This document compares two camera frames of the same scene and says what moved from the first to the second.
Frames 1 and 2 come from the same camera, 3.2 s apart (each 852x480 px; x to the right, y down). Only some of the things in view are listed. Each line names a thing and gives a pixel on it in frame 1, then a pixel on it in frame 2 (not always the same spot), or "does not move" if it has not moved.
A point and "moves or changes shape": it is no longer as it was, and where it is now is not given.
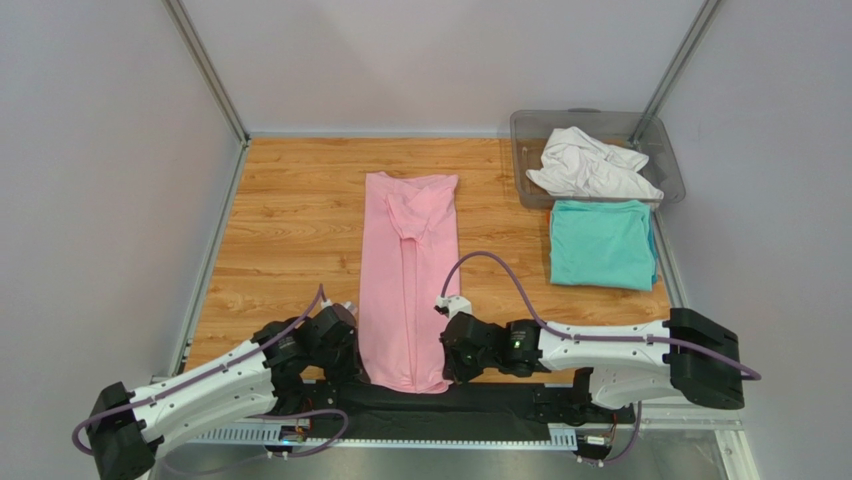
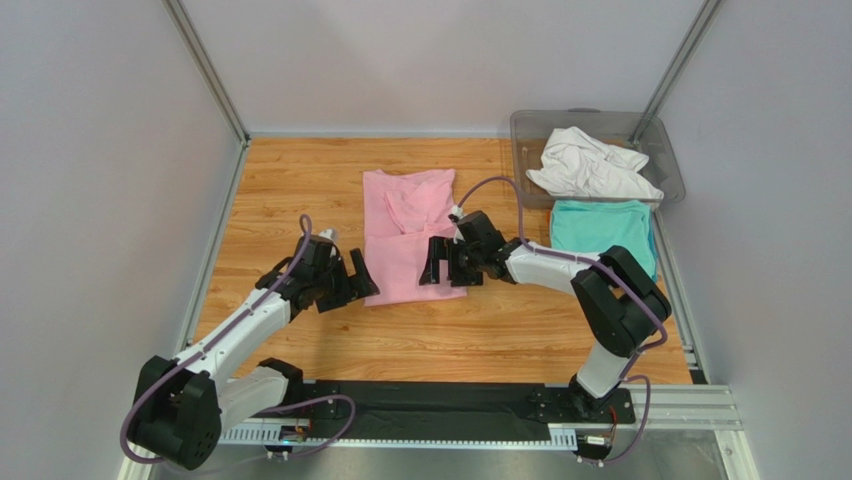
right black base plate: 563,405 does not move
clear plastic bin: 646,134 does not move
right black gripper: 454,356 → 458,258
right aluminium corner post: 676,70 does not move
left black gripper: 354,370 → 353,286
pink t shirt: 409,263 moves or changes shape
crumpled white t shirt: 573,160 does not move
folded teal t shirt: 603,244 does not move
